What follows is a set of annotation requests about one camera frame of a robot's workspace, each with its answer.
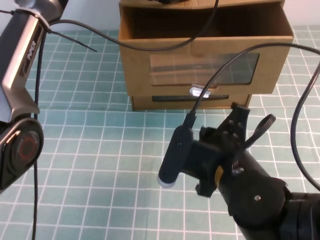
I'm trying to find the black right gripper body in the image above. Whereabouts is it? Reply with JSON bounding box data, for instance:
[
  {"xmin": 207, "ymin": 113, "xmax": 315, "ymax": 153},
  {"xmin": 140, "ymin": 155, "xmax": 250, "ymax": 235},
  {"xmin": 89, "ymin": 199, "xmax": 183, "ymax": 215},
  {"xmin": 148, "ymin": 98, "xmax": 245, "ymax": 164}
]
[{"xmin": 182, "ymin": 102, "xmax": 250, "ymax": 198}]

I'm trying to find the white drawer handle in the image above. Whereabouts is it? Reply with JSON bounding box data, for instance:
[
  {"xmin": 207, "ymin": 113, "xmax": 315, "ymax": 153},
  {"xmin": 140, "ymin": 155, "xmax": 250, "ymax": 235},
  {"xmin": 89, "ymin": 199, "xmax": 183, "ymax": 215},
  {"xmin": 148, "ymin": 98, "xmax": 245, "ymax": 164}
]
[{"xmin": 189, "ymin": 84, "xmax": 212, "ymax": 99}]

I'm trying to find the brown cardboard drawer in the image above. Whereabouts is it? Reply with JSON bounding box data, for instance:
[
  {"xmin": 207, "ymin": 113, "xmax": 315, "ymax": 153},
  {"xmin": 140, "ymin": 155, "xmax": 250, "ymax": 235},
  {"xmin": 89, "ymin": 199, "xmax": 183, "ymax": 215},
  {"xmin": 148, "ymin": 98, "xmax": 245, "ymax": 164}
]
[{"xmin": 118, "ymin": 1, "xmax": 293, "ymax": 97}]

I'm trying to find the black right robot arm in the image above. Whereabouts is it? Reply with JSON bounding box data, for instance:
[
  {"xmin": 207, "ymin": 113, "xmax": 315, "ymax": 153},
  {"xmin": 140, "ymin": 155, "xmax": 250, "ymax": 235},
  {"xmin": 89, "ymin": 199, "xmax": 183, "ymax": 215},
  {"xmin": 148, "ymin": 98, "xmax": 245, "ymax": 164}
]
[{"xmin": 182, "ymin": 103, "xmax": 320, "ymax": 240}]

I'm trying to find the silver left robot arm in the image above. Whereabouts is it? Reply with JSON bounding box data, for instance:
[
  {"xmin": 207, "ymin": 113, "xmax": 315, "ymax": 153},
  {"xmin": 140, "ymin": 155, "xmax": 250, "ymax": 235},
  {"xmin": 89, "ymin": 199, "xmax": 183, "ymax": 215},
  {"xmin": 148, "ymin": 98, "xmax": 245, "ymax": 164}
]
[{"xmin": 0, "ymin": 0, "xmax": 68, "ymax": 192}]

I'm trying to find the lower brown cardboard shoebox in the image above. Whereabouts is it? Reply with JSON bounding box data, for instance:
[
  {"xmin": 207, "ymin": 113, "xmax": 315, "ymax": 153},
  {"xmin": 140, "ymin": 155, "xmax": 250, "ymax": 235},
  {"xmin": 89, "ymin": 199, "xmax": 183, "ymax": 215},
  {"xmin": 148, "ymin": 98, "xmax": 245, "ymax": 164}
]
[{"xmin": 129, "ymin": 94, "xmax": 252, "ymax": 111}]

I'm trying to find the black zip tie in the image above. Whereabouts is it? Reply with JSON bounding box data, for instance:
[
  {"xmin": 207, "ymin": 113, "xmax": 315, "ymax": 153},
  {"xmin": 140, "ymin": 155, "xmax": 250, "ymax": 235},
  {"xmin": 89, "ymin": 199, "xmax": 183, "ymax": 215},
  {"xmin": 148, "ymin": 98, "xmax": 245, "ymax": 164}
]
[{"xmin": 0, "ymin": 10, "xmax": 97, "ymax": 52}]

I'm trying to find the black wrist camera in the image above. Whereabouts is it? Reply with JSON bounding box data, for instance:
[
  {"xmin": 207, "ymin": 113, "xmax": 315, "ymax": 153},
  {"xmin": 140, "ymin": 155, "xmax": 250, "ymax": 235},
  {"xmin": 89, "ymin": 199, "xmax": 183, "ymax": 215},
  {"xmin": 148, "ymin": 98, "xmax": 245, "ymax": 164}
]
[{"xmin": 157, "ymin": 111, "xmax": 196, "ymax": 188}]

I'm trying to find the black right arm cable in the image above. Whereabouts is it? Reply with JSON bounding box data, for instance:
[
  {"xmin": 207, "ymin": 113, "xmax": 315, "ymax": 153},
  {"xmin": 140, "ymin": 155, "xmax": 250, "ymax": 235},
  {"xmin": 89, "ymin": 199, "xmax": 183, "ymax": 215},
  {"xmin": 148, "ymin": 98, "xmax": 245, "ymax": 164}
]
[{"xmin": 191, "ymin": 42, "xmax": 320, "ymax": 191}]

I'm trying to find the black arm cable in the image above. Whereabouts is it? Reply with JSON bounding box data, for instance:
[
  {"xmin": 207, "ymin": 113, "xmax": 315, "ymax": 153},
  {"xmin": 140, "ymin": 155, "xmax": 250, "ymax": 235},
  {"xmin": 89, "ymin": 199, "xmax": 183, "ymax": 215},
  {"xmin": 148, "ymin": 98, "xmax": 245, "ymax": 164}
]
[
  {"xmin": 32, "ymin": 0, "xmax": 221, "ymax": 240},
  {"xmin": 191, "ymin": 42, "xmax": 320, "ymax": 191}
]

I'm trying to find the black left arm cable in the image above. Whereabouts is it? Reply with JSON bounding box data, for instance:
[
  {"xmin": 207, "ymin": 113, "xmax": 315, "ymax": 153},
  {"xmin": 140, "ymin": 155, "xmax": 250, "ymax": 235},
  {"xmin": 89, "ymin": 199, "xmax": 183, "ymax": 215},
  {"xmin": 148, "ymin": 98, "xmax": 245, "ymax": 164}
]
[{"xmin": 32, "ymin": 0, "xmax": 221, "ymax": 240}]

